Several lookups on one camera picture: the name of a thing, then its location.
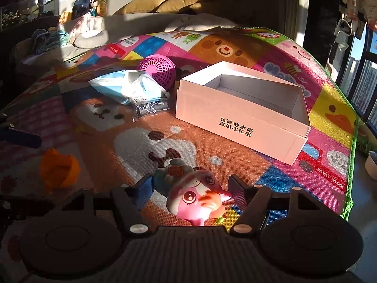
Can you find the white flower pot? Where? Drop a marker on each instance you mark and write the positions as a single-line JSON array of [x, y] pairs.
[[371, 165]]

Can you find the pink plastic basket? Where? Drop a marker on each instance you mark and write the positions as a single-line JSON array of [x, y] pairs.
[[161, 68]]

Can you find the teddy bear plush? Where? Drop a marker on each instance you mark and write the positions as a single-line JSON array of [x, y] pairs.
[[98, 8]]

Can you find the blue white plastic bag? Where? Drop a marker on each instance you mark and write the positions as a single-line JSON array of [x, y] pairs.
[[135, 88]]

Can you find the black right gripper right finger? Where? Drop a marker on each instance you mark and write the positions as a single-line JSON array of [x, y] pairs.
[[252, 201]]

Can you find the white cardboard box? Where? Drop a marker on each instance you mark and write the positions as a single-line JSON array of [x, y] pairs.
[[254, 109]]

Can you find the yellow pillow rear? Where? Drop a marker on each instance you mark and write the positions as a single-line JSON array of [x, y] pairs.
[[175, 6]]

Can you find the pink cartoon figure toy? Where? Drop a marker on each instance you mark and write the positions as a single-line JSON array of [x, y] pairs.
[[193, 194]]

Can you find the blue knitted cloth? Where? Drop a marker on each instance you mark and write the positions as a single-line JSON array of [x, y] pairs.
[[43, 40]]

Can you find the orange pumpkin toy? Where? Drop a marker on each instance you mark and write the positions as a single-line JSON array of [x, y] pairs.
[[59, 170]]

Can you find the colourful cartoon play mat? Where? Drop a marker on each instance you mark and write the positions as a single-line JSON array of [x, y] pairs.
[[113, 148]]

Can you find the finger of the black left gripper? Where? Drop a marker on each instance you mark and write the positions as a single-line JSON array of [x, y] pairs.
[[10, 134]]

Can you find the beige sofa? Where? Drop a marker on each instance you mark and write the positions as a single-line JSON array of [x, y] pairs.
[[88, 32]]

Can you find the dark blue cap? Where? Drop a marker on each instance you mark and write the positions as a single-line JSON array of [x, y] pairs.
[[80, 8]]

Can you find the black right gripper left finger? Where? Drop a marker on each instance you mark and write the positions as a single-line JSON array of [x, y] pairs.
[[128, 201]]

